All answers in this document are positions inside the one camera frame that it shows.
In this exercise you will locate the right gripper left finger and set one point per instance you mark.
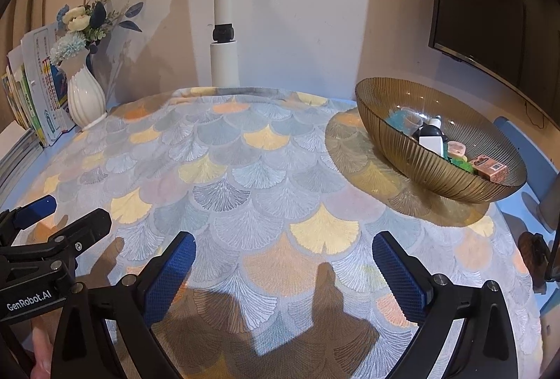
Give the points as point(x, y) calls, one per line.
point(83, 347)

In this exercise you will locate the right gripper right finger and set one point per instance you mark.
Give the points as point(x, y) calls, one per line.
point(485, 347)

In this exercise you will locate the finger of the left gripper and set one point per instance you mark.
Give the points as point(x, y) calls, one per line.
point(80, 235)
point(23, 217)

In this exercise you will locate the white small box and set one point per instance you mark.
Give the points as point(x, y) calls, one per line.
point(435, 143)

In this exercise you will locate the amber ribbed glass bowl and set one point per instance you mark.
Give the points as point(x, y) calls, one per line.
point(377, 96)

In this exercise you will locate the pink packaged item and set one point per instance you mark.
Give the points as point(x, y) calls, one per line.
point(489, 169)

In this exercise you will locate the clear packet with round label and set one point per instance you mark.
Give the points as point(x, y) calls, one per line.
point(456, 150)

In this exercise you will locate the black toy dinosaur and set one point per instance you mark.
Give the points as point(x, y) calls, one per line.
point(430, 129)

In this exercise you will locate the teal toy dinosaur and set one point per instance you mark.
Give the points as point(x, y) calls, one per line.
point(405, 121)

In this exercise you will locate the person's left hand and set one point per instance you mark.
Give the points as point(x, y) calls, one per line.
point(42, 349)

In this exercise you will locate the white ribbed vase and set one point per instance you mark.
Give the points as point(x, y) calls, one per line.
point(86, 99)

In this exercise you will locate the stack of booklets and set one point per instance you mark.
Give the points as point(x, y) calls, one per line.
point(43, 86)

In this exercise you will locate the patterned fan-motif tablecloth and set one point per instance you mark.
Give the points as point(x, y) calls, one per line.
point(284, 193)

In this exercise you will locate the blue artificial flower bouquet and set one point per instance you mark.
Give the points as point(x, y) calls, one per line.
point(84, 26)

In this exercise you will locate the white pole with black clamp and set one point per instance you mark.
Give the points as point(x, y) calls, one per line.
point(223, 49)

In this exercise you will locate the dark wall television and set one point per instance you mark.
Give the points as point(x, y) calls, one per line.
point(516, 41)

